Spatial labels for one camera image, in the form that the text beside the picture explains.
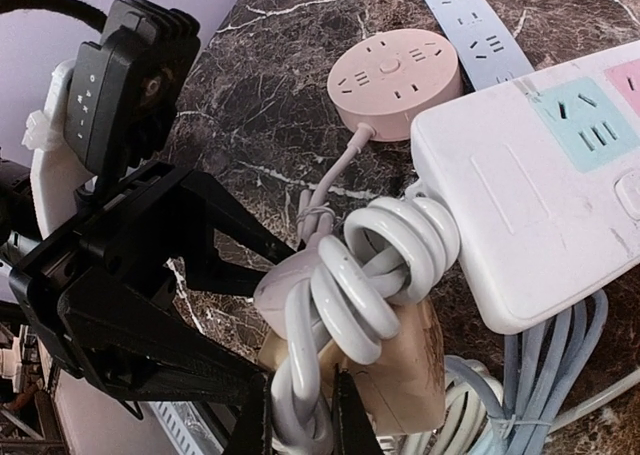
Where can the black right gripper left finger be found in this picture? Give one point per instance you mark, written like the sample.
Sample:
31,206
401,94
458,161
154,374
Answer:
253,431

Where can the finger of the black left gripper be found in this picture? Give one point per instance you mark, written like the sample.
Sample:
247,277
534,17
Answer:
216,235
131,350

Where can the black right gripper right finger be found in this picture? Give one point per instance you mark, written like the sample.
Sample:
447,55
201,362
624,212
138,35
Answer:
352,431

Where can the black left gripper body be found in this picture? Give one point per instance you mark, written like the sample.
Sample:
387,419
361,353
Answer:
128,241

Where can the beige cube socket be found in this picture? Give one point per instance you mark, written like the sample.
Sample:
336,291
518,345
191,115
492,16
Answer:
403,391

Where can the pink round socket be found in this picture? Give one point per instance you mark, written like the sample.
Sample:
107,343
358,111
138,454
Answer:
380,84

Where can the long white power strip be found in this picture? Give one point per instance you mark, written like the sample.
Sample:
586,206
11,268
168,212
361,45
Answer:
541,174

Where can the small blue-white power strip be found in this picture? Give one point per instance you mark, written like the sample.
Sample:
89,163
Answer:
486,49

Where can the white slotted cable duct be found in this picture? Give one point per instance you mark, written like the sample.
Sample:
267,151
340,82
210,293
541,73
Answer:
181,438

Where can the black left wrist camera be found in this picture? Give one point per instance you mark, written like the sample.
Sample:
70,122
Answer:
124,88

